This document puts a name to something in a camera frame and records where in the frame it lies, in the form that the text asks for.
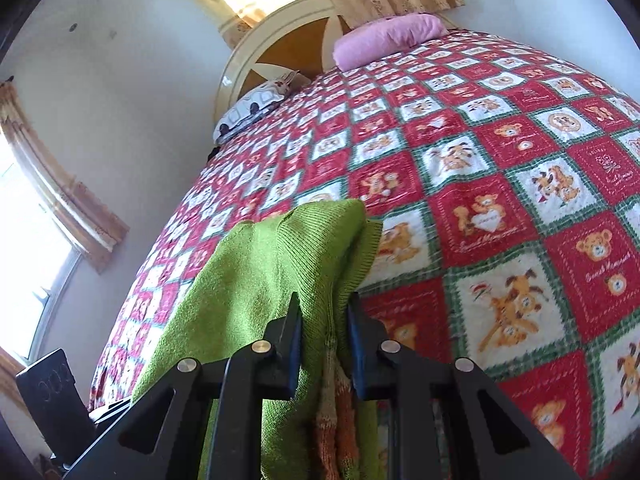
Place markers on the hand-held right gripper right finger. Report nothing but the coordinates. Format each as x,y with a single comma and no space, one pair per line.
356,355

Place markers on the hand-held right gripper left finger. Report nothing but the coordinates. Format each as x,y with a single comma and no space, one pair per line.
292,355

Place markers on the green orange striped knit sweater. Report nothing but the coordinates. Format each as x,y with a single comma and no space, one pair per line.
260,270

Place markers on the window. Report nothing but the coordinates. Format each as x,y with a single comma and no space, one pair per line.
30,260

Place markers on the red printed bear blanket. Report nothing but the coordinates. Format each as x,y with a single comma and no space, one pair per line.
475,160

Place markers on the white printed pillow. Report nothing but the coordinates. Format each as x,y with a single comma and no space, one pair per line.
250,107

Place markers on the cream wooden headboard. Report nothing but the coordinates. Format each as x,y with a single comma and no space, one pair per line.
290,45

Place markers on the pink pillow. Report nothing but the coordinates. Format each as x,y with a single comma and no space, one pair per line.
385,40

